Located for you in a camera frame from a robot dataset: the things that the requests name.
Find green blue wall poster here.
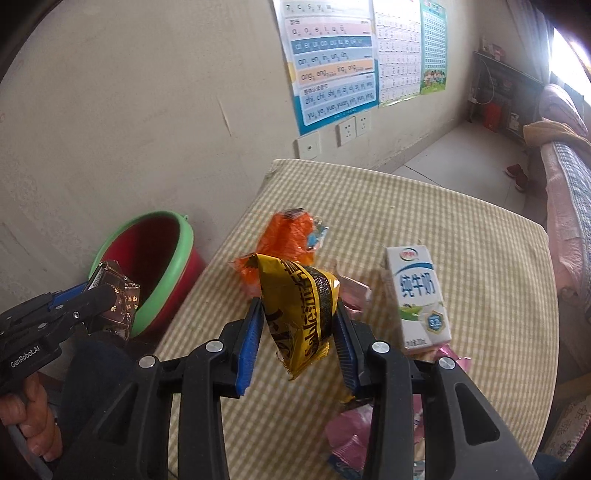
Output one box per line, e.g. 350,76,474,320
419,0,448,95

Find orange plastic wrapper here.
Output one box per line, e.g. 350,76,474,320
229,209,331,296

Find small red white boxes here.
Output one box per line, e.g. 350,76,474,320
480,39,509,63

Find white chart wall poster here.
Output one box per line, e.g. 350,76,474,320
372,0,423,108

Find red shoes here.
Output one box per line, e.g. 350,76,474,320
505,164,532,193

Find person's leg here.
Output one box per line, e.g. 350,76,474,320
533,452,570,480
55,339,139,480

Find crumpled pink foil bag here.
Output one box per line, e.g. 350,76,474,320
323,399,428,462

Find dark blue wrapper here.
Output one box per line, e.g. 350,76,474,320
325,455,370,478

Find yellow blanket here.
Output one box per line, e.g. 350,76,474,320
523,119,591,155

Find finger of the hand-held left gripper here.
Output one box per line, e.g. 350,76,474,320
45,279,100,309
51,285,116,335

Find pink pillow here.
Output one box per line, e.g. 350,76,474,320
540,83,591,139

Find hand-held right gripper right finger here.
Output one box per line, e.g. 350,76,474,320
330,298,539,480

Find dark wooden shelf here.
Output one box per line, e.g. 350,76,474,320
468,51,546,148

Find person's left leg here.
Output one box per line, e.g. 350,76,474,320
55,339,139,480

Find bed with plaid quilt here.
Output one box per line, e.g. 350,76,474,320
522,83,591,296

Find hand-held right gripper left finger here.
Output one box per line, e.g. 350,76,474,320
55,298,266,480

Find person's left hand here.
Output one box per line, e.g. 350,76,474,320
0,371,63,462

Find yellow black snack packet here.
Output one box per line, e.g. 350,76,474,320
255,253,342,381

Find person's right leg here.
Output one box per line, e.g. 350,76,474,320
533,452,570,480

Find blue alphabet wall poster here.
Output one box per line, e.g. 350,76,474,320
272,0,379,136

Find brown foil wrapper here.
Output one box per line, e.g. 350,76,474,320
88,260,141,340

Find red basin with green rim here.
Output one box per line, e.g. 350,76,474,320
88,211,208,340

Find white single-port wall socket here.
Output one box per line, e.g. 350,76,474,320
295,131,321,160

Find white milk carton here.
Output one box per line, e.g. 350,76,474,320
381,244,452,356

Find white cable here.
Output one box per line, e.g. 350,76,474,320
475,69,496,106

